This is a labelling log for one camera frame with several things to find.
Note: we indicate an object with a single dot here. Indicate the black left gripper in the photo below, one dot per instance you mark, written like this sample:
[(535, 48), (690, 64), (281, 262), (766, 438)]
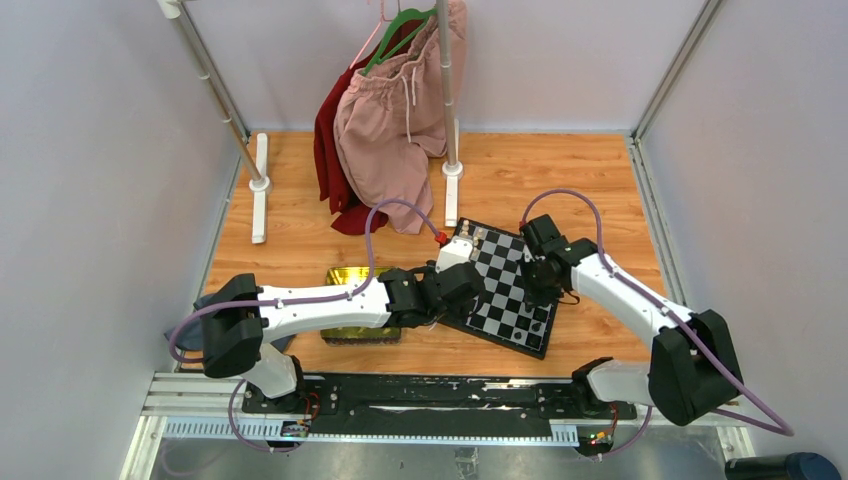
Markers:
[(460, 313)]

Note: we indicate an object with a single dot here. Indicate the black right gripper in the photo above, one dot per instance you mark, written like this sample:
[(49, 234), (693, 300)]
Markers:
[(535, 298)]

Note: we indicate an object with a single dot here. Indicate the black and white chessboard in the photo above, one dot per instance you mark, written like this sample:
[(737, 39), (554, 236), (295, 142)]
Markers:
[(502, 311)]

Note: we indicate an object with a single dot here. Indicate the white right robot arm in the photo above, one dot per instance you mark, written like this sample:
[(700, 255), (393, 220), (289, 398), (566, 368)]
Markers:
[(693, 369)]

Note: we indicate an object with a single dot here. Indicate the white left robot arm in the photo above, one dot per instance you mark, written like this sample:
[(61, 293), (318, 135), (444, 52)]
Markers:
[(371, 304)]

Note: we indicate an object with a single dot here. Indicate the gold metal tin tray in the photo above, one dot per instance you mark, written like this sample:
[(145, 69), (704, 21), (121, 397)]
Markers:
[(356, 336)]

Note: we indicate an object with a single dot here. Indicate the dark red garment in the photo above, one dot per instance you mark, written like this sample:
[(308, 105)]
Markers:
[(349, 212)]

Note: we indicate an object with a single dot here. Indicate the pink shorts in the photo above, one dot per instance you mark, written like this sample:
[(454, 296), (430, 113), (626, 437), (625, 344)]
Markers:
[(389, 125)]

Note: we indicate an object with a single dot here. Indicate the white clothes rack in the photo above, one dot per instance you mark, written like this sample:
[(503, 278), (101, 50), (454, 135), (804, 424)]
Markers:
[(257, 165)]

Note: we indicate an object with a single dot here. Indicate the grey blue cloth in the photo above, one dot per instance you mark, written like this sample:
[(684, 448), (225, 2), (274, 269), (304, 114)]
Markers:
[(189, 334)]

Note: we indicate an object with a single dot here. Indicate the pink clothes hanger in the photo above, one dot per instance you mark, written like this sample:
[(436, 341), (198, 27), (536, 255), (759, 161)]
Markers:
[(367, 50)]

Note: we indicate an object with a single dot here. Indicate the green clothes hanger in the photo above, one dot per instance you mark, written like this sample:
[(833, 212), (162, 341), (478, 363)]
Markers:
[(388, 47)]

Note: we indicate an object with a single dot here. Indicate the dark blue cylinder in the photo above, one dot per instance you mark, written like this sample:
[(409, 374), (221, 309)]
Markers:
[(793, 466)]

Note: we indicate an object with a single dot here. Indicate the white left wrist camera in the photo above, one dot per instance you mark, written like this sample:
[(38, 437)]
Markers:
[(457, 251)]

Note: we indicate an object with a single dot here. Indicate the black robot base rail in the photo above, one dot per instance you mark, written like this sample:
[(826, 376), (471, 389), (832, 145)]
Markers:
[(341, 409)]

